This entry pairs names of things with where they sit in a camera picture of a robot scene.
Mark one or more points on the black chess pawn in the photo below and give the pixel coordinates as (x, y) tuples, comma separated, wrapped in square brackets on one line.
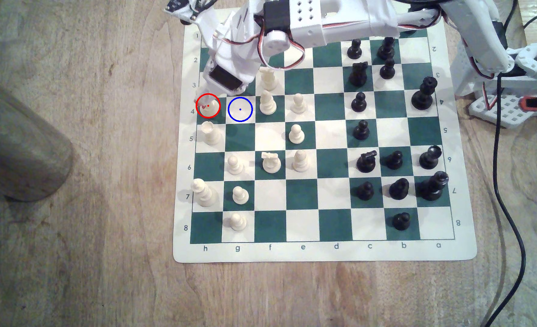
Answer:
[(361, 131), (393, 160), (402, 221), (354, 49), (365, 191), (386, 47), (388, 69), (358, 102)]

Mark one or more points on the grey metal cylinder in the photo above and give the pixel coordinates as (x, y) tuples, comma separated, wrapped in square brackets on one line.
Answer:
[(18, 150)]

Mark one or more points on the black chess king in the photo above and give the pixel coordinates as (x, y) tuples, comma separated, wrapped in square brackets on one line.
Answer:
[(433, 186)]

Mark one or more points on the green and white chessboard mat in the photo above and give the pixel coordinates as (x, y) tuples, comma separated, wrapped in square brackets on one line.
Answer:
[(302, 222)]

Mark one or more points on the white chess pawn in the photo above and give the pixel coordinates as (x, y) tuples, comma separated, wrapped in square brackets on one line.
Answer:
[(212, 110), (235, 166), (296, 134), (239, 195), (238, 222), (301, 161), (299, 104)]

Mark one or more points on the white chess bishop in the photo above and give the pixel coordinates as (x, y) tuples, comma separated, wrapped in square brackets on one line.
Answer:
[(267, 103)]

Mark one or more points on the black chess queen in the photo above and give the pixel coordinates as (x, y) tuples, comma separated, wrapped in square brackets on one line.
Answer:
[(423, 93)]

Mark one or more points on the black chess knight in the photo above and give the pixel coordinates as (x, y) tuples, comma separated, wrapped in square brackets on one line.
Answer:
[(358, 75), (367, 162)]

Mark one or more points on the white chess knight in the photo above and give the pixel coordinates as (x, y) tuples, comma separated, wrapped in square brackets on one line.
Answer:
[(271, 162)]

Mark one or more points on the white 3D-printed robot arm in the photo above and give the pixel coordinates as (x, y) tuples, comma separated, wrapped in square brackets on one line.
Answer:
[(341, 22)]

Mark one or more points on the white grid base plate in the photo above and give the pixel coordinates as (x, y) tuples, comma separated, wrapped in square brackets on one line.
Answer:
[(509, 111)]

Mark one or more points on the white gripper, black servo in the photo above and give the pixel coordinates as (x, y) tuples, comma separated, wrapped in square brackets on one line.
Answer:
[(225, 80)]

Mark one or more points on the black chess bishop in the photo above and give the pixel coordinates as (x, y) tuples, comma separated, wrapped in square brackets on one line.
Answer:
[(399, 189)]

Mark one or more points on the white chess rook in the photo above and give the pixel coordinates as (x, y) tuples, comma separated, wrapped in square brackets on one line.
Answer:
[(211, 135)]

